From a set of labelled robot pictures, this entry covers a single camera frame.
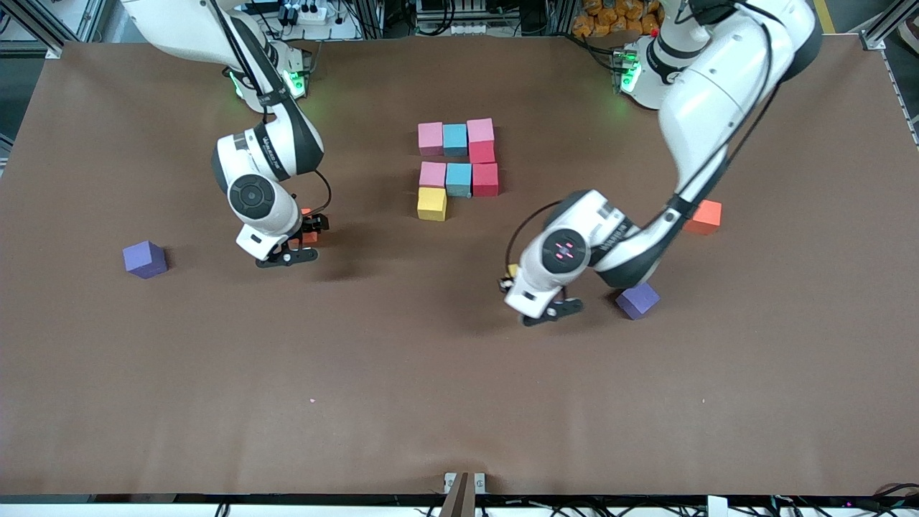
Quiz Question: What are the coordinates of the orange snack bag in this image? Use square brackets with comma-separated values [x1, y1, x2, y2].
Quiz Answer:
[572, 0, 665, 38]

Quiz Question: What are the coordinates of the metal mount bracket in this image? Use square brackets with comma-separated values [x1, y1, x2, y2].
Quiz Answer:
[438, 472, 487, 517]

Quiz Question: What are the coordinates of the brown paper table cover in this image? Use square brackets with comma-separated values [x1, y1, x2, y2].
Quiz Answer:
[0, 32, 919, 496]

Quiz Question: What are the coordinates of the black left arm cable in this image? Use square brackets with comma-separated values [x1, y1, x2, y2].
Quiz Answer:
[504, 199, 569, 272]

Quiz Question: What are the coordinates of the purple foam block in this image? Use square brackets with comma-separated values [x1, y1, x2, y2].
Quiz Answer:
[615, 282, 661, 321]
[122, 241, 168, 280]

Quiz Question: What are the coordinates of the white power strip with plugs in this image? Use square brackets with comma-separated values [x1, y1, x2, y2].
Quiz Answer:
[276, 4, 331, 26]

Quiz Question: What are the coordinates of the aluminium frame profile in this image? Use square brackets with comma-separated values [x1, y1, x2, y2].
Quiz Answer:
[0, 0, 108, 60]
[858, 0, 919, 51]

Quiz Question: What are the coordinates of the orange foam block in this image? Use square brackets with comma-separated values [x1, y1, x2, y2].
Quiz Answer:
[684, 200, 723, 236]
[287, 208, 319, 250]

